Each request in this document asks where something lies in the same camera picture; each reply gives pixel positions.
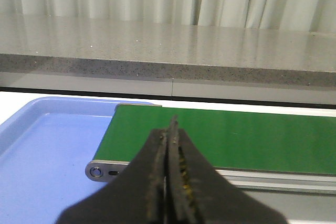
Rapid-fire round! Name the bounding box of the silver aluminium conveyor frame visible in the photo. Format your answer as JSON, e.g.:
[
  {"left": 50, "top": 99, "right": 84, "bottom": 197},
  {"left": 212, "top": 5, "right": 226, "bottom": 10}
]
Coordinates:
[{"left": 85, "top": 103, "right": 335, "bottom": 194}]

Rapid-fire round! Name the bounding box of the grey stone counter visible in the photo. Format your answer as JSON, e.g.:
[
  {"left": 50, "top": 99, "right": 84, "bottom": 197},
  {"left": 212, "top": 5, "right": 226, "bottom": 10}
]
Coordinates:
[{"left": 1, "top": 14, "right": 335, "bottom": 105}]

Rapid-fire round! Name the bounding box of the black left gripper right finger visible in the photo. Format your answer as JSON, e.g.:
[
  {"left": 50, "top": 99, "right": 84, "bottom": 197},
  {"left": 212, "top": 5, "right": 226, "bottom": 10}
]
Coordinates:
[{"left": 166, "top": 116, "right": 287, "bottom": 223}]

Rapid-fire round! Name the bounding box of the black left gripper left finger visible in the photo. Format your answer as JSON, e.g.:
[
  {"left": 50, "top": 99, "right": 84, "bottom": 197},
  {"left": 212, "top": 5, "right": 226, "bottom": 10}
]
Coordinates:
[{"left": 56, "top": 129, "right": 166, "bottom": 223}]

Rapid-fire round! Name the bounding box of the green conveyor belt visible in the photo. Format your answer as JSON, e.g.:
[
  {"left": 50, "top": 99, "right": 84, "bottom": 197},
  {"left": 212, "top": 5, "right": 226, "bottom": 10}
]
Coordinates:
[{"left": 94, "top": 104, "right": 335, "bottom": 175}]

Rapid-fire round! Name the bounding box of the blue plastic tray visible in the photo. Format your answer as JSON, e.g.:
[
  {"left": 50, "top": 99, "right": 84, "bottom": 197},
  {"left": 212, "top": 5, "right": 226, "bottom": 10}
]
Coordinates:
[{"left": 0, "top": 97, "right": 155, "bottom": 224}]

